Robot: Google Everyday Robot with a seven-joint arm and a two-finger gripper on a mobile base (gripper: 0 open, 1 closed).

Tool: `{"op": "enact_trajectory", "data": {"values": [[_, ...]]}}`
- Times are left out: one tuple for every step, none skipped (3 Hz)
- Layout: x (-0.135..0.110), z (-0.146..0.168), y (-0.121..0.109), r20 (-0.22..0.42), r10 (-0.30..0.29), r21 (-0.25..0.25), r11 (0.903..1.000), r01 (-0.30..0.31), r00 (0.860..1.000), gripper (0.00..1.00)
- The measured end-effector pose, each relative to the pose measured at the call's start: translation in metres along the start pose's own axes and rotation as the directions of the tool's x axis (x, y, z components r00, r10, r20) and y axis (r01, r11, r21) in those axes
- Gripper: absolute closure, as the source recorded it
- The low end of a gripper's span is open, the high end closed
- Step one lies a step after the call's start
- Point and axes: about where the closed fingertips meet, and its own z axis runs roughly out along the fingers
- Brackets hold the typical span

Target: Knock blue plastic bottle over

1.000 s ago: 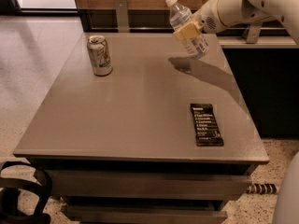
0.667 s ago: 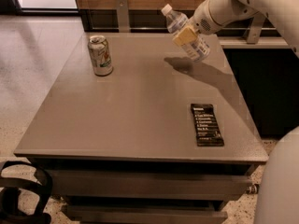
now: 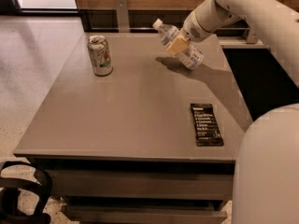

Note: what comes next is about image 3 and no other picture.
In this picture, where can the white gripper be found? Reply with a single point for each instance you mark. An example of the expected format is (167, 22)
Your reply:
(192, 29)

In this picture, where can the clear plastic water bottle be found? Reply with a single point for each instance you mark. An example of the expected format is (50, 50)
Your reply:
(191, 57)

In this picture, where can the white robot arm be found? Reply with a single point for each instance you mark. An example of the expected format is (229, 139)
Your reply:
(266, 178)

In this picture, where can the green white soda can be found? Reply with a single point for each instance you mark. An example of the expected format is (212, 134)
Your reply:
(99, 55)

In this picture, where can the black snack bar wrapper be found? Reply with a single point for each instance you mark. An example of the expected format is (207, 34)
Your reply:
(207, 132)

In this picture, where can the grey drawer cabinet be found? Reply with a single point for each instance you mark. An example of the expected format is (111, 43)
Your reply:
(122, 148)

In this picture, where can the left metal wall bracket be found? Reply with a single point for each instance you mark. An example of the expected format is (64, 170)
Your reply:
(122, 16)

